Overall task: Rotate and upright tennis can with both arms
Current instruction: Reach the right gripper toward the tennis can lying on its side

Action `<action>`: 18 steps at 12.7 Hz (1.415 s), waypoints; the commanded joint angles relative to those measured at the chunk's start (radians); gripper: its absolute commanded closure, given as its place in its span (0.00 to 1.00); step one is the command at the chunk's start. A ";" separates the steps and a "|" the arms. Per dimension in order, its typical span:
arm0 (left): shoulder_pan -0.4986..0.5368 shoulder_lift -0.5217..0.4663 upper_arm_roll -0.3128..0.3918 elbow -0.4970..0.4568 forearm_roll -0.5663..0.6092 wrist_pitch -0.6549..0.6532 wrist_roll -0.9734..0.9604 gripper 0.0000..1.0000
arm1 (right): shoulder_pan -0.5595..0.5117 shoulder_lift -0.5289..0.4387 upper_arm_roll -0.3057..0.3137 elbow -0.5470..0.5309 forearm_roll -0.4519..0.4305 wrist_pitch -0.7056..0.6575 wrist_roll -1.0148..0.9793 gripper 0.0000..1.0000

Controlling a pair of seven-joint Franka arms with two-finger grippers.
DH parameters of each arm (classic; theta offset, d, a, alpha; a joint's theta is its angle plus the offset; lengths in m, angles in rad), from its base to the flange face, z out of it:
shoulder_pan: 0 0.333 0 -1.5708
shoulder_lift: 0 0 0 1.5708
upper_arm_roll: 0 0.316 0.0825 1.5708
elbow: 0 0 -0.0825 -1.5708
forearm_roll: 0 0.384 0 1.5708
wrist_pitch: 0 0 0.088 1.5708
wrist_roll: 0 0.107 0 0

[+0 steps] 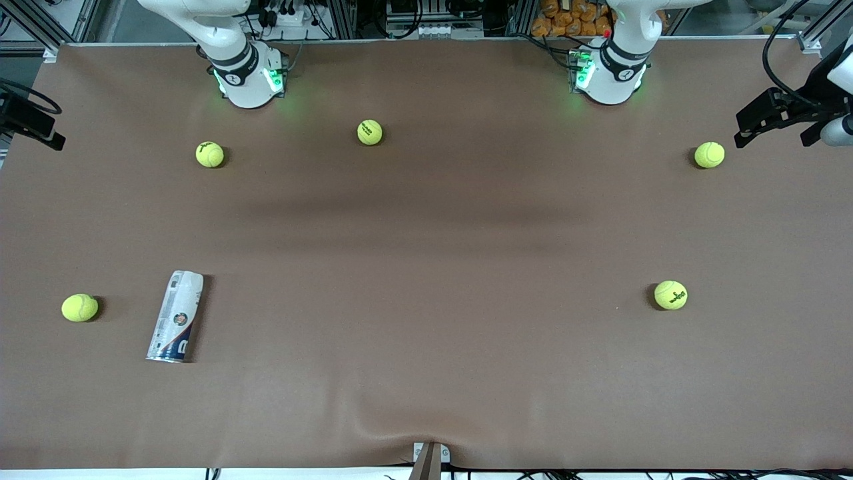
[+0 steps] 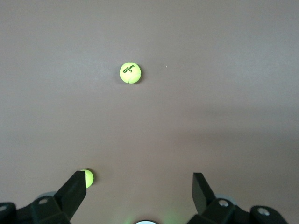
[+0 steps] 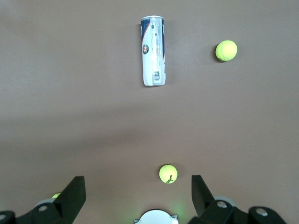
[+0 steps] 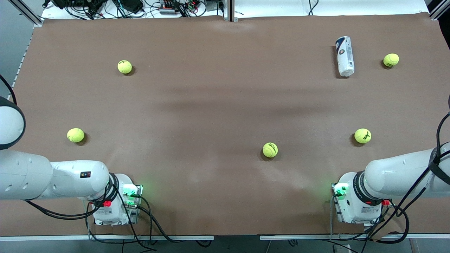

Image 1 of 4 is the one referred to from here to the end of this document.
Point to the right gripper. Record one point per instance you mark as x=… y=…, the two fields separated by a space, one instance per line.
x=14 y=110

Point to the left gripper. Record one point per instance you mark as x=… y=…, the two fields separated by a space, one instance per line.
x=812 y=100

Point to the white blue tennis ball can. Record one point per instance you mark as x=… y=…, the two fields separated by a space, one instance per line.
x=176 y=313

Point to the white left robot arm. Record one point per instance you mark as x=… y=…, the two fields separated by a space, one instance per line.
x=610 y=83

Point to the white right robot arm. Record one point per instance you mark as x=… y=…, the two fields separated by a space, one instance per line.
x=246 y=86

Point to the yellow tennis ball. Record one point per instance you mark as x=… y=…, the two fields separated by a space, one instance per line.
x=670 y=294
x=80 y=307
x=210 y=154
x=370 y=132
x=710 y=154

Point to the bag of orange objects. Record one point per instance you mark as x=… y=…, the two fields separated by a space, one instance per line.
x=566 y=20

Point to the white power strip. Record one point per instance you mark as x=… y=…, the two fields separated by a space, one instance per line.
x=286 y=18

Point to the black electronics box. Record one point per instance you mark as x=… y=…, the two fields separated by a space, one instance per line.
x=433 y=10

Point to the brown table cover mat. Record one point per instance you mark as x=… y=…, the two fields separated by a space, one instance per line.
x=426 y=366

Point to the brown bar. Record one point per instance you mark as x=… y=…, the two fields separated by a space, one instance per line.
x=426 y=466

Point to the aluminium frame strut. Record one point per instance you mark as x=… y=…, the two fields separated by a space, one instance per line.
x=820 y=30
x=33 y=30

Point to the aluminium frame post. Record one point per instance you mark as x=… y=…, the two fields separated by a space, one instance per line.
x=521 y=16
x=341 y=16

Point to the silver table edge bracket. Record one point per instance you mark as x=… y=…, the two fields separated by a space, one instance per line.
x=445 y=453

